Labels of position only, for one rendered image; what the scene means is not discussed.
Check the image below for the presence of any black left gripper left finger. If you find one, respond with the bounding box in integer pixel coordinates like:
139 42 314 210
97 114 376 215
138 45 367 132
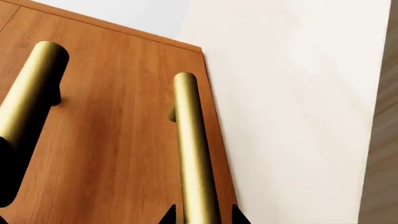
157 203 177 224

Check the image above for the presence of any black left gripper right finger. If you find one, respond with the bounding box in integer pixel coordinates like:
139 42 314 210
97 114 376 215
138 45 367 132
231 203 252 224

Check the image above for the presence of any slim brass bar handle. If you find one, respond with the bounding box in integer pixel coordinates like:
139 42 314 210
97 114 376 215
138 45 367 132
168 72 222 224

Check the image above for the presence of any brown wooden cabinet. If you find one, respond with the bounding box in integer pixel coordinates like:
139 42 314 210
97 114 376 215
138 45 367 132
0 0 239 224

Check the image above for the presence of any thick brass bar handle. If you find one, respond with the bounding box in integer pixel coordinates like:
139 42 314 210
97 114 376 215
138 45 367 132
0 41 70 208

